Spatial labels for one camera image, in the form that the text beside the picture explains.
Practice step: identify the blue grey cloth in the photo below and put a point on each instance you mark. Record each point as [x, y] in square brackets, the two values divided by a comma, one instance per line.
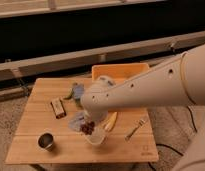
[77, 121]

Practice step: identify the brown chocolate bar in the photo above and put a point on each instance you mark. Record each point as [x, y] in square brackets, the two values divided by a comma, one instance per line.
[58, 108]

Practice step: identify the green blue toy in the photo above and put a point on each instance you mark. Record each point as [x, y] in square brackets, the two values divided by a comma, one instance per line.
[76, 93]

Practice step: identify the yellow plastic bin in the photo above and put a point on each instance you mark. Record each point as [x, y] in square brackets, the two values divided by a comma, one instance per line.
[119, 72]

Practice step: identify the white paper cup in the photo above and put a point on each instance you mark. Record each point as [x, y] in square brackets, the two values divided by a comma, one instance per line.
[97, 136]

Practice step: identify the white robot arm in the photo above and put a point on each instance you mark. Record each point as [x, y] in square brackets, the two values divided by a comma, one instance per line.
[178, 81]

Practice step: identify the small steel cup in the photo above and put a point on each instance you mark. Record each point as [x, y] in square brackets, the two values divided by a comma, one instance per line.
[46, 141]

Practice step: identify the metal fork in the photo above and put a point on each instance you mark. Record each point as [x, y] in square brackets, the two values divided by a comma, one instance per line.
[140, 124]

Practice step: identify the yellow banana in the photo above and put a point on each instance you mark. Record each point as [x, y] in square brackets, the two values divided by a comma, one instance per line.
[109, 126]

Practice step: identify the dark red grape bunch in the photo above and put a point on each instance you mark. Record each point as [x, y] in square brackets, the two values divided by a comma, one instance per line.
[87, 128]

